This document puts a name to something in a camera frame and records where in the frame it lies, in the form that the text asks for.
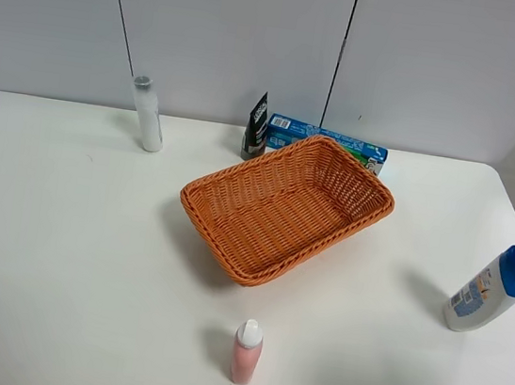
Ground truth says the white bottle silver cap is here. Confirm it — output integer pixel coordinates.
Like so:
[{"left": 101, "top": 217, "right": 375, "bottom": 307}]
[{"left": 133, "top": 75, "right": 163, "bottom": 152}]

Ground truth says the white shampoo bottle blue cap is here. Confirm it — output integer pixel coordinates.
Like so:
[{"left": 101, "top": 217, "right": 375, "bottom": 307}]
[{"left": 443, "top": 245, "right": 515, "bottom": 332}]

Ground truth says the blue toothpaste box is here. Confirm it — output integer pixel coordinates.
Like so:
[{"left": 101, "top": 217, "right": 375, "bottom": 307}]
[{"left": 259, "top": 111, "right": 393, "bottom": 179}]

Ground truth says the black cosmetic tube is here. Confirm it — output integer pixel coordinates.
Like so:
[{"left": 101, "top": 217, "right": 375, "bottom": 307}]
[{"left": 240, "top": 93, "right": 268, "bottom": 161}]

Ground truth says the pink bottle white cap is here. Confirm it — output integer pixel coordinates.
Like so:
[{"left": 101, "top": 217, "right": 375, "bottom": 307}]
[{"left": 230, "top": 319, "right": 264, "bottom": 385}]

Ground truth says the orange wicker basket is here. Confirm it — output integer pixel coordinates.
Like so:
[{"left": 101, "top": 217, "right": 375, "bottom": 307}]
[{"left": 180, "top": 136, "right": 394, "bottom": 287}]

